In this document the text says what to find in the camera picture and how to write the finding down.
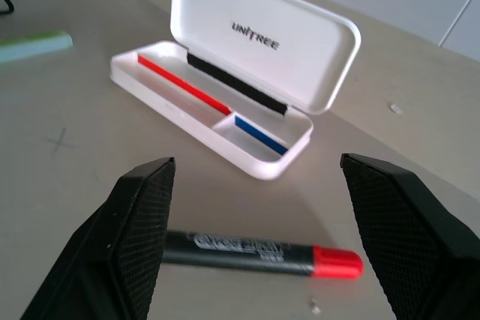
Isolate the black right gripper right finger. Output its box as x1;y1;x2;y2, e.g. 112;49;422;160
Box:
340;153;480;320

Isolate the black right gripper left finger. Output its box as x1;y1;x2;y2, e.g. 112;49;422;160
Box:
20;157;177;320

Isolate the green and white eraser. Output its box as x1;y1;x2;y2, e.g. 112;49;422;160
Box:
0;30;74;64

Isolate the black marker with red cap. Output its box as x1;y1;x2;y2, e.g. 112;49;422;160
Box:
161;230;365;282

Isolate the white rectangular box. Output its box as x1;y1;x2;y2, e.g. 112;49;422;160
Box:
109;0;362;181

